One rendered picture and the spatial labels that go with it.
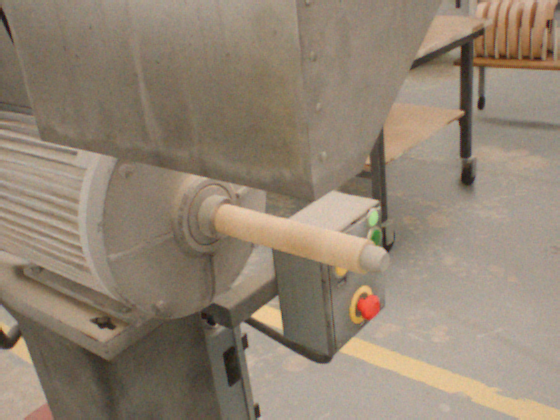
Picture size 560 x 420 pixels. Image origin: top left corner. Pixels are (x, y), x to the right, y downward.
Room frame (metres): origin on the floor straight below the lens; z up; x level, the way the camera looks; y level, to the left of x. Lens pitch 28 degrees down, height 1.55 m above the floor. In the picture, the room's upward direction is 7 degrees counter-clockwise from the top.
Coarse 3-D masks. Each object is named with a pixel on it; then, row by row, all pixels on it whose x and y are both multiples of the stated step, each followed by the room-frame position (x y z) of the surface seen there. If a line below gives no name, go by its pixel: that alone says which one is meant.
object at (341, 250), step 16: (224, 208) 0.64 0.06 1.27; (240, 208) 0.63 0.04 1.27; (224, 224) 0.62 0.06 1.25; (240, 224) 0.61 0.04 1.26; (256, 224) 0.60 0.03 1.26; (272, 224) 0.59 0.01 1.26; (288, 224) 0.58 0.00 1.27; (304, 224) 0.58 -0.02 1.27; (256, 240) 0.60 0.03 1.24; (272, 240) 0.58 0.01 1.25; (288, 240) 0.57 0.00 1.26; (304, 240) 0.56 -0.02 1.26; (320, 240) 0.55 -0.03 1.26; (336, 240) 0.54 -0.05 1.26; (352, 240) 0.53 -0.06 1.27; (368, 240) 0.53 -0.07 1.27; (304, 256) 0.56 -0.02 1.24; (320, 256) 0.54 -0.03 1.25; (336, 256) 0.53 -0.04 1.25; (352, 256) 0.52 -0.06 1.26
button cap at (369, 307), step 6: (360, 300) 0.86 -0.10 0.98; (366, 300) 0.84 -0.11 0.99; (372, 300) 0.84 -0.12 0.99; (378, 300) 0.85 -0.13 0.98; (360, 306) 0.85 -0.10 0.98; (366, 306) 0.83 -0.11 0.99; (372, 306) 0.84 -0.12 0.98; (378, 306) 0.85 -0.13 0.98; (366, 312) 0.83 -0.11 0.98; (372, 312) 0.83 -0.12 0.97; (366, 318) 0.83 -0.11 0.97; (372, 318) 0.84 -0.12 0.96
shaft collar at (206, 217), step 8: (208, 200) 0.65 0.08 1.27; (216, 200) 0.65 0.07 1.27; (224, 200) 0.65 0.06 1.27; (232, 200) 0.66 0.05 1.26; (200, 208) 0.64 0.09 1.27; (208, 208) 0.64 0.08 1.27; (216, 208) 0.64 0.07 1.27; (200, 216) 0.64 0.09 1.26; (208, 216) 0.63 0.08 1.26; (200, 224) 0.64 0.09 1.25; (208, 224) 0.63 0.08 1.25; (208, 232) 0.63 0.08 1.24; (216, 232) 0.63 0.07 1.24
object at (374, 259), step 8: (368, 248) 0.52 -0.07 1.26; (376, 248) 0.52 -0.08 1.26; (360, 256) 0.52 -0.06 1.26; (368, 256) 0.51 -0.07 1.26; (376, 256) 0.51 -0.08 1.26; (384, 256) 0.51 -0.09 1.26; (360, 264) 0.52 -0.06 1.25; (368, 264) 0.51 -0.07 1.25; (376, 264) 0.51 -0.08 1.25; (384, 264) 0.51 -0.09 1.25; (376, 272) 0.51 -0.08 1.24
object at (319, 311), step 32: (320, 224) 0.86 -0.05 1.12; (352, 224) 0.86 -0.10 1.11; (288, 256) 0.84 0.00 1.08; (288, 288) 0.85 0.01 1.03; (320, 288) 0.81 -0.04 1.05; (352, 288) 0.85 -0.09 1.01; (256, 320) 0.90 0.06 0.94; (288, 320) 0.85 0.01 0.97; (320, 320) 0.81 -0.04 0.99; (352, 320) 0.84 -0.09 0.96; (320, 352) 0.82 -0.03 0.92
